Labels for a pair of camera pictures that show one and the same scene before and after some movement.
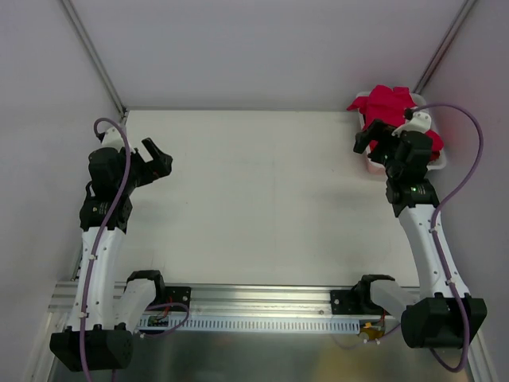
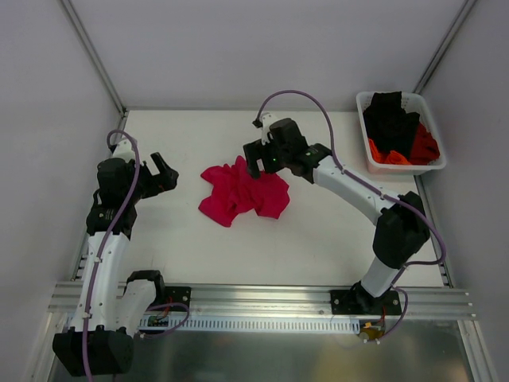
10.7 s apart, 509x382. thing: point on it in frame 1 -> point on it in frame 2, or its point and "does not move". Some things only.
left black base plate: x=179 y=294 does not move
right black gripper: x=376 y=140 -> x=258 y=153
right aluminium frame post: x=454 y=30 does not move
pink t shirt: x=390 y=106 -> x=233 y=192
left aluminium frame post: x=95 y=57 does not move
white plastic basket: x=378 y=165 does not move
